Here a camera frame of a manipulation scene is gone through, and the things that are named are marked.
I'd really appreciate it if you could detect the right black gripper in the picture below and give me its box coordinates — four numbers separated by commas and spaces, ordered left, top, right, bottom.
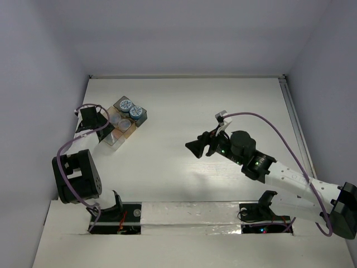
185, 125, 244, 165

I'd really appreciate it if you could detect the grey lid small jar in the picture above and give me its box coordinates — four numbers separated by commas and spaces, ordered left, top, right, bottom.
109, 113, 122, 125

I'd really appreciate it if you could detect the clear small jar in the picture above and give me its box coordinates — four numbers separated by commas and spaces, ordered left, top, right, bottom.
118, 119, 132, 132

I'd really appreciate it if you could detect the blue lid jar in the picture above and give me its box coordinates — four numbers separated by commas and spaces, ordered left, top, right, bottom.
119, 99, 133, 113

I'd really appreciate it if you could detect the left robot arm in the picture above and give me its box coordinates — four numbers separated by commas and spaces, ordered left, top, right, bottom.
52, 103, 114, 207

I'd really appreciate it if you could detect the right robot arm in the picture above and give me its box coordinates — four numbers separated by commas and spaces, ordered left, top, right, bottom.
185, 131, 356, 240

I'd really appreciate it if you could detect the clear plastic bin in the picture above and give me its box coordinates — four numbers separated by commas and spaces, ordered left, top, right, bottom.
99, 128, 126, 151

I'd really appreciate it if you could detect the dark grey plastic bin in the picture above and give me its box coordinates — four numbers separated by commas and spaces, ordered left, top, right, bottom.
114, 96, 147, 127

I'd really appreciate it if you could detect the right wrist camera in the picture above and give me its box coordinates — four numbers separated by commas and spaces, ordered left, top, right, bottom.
215, 110, 232, 136

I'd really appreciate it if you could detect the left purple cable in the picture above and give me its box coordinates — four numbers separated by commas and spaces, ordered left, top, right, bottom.
56, 103, 111, 232

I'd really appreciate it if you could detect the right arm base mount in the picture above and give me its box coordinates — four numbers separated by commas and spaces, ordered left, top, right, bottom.
237, 190, 293, 235

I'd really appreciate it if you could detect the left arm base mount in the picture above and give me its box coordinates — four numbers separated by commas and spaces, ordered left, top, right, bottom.
88, 190, 142, 235

